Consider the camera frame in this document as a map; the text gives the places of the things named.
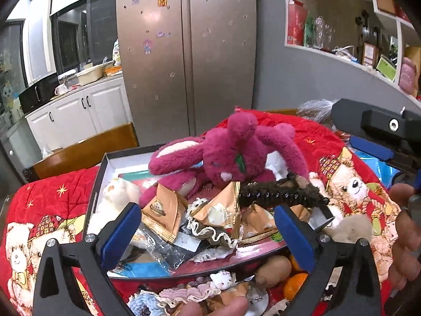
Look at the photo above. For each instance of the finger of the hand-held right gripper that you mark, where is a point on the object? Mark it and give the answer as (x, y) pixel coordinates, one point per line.
(406, 166)
(371, 121)

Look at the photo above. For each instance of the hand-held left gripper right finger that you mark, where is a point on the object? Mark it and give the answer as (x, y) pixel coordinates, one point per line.
(296, 237)

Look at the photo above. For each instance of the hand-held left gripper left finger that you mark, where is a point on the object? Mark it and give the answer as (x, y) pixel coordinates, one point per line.
(120, 237)

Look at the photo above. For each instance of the person's right hand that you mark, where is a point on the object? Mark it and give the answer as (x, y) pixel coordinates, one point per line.
(406, 233)

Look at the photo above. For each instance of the person's left hand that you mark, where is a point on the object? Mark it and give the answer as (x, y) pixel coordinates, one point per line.
(213, 307)

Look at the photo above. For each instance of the orange tangerine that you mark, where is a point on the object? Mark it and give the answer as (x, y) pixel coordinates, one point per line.
(292, 288)
(294, 263)

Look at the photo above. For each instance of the blue foil packet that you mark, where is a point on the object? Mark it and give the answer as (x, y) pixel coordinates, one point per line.
(375, 168)

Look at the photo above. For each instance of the orange triangular snack packet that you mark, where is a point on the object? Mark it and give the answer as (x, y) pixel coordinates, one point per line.
(217, 210)
(259, 220)
(164, 210)

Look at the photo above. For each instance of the brown potato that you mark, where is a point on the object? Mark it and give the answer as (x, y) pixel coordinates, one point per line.
(273, 270)

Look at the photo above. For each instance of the white plush toy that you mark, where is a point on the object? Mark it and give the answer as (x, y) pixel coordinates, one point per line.
(115, 194)

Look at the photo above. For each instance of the clear plastic bag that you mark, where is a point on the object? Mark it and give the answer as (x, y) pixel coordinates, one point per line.
(161, 253)

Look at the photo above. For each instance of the black hair claw clip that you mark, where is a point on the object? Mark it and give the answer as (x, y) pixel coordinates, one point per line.
(273, 192)

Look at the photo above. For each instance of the green card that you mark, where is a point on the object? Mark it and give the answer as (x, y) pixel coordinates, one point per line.
(386, 67)

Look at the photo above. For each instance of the dark shallow gift box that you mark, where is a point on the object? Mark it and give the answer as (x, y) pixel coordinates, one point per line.
(98, 184)

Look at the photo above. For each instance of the plastic bag of brown food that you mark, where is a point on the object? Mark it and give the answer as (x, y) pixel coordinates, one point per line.
(315, 110)

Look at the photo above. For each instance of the beige fluffy pompom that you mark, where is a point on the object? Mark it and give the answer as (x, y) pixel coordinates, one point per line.
(353, 230)

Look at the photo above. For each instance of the pink bag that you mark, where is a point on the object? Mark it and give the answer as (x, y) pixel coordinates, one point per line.
(409, 75)

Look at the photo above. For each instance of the framed certificate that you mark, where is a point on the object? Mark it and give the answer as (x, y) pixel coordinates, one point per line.
(369, 54)

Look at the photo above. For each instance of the blue knit scrunchie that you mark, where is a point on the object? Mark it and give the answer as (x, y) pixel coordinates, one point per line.
(141, 306)

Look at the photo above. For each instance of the silver metal disc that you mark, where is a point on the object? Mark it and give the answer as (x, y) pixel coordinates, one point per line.
(258, 301)

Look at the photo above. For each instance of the red printed bear blanket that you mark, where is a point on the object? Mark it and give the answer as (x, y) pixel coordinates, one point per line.
(49, 197)

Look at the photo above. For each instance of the black white lace scrunchie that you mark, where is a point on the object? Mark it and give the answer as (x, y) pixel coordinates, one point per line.
(210, 238)

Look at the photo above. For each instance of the pink knit scrunchie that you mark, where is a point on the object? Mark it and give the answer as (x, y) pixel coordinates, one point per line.
(187, 293)

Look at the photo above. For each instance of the clear plastic bottles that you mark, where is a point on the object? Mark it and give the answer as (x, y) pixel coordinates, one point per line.
(324, 34)

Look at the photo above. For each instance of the pink plush rabbit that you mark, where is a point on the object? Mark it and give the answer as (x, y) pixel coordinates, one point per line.
(236, 144)

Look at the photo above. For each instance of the green packet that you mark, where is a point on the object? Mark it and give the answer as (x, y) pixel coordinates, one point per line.
(309, 29)

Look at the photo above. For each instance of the red box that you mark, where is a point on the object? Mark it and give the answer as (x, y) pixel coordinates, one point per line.
(296, 23)

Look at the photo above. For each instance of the white kitchen cabinet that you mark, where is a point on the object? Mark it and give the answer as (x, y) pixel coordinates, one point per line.
(98, 105)

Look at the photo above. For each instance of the white cup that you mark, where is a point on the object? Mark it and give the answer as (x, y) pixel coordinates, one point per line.
(61, 89)

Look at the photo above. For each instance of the black microwave oven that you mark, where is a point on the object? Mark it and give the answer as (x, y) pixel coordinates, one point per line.
(37, 92)

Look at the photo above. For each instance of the beige basin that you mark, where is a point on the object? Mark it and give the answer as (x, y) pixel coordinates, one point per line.
(90, 72)

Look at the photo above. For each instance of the silver double-door refrigerator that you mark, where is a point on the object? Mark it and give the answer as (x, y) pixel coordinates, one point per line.
(184, 56)

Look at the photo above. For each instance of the dark kitchen window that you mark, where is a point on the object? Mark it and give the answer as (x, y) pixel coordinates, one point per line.
(85, 29)

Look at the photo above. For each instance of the white wall shelf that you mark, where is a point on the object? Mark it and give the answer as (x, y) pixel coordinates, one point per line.
(332, 57)

